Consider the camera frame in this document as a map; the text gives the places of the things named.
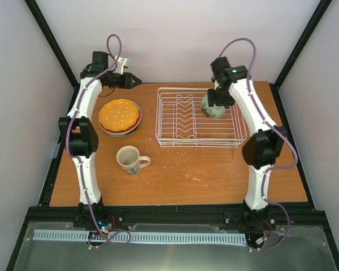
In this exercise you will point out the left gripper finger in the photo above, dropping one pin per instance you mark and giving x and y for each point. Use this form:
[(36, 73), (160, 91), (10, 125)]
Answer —
[(135, 83), (134, 78)]

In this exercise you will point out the orange dotted plate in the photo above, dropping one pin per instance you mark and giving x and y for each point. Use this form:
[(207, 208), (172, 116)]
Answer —
[(119, 115)]

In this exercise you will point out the left black frame post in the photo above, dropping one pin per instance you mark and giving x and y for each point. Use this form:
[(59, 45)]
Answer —
[(51, 40)]

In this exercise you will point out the metal front panel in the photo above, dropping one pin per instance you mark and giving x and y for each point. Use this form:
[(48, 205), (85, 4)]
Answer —
[(304, 248)]

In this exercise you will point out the black frame post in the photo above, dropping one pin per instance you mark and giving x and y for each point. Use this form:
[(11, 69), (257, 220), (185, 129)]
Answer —
[(51, 40), (302, 41)]

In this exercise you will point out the white bottom plate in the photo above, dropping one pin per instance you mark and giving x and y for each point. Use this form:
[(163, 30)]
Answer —
[(123, 133)]

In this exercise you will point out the right black frame post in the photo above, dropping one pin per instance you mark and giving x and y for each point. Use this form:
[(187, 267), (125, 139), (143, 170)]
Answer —
[(302, 41)]

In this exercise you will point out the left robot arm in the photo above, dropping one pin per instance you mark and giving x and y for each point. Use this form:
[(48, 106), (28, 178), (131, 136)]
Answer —
[(76, 129)]

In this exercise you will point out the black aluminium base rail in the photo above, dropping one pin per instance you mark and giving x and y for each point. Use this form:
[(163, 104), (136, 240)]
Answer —
[(228, 216)]

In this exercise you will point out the white wire dish rack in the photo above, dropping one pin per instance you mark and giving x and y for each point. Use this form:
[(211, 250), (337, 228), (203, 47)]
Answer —
[(180, 121)]

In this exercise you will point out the cream dragon mug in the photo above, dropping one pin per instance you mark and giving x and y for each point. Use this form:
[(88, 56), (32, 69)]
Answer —
[(130, 160)]

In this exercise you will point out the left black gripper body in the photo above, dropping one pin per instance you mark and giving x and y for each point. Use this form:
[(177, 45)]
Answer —
[(124, 83)]

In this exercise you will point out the mint green floral bowl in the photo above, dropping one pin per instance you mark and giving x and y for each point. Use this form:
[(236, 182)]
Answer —
[(214, 112)]

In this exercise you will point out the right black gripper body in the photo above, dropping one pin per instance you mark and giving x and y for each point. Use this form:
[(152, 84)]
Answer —
[(221, 97)]

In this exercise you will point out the light blue cable duct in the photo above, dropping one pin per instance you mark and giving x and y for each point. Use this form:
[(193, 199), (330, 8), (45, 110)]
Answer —
[(233, 239)]

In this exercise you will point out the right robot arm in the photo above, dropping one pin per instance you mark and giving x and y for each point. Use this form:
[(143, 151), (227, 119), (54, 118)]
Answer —
[(233, 86)]

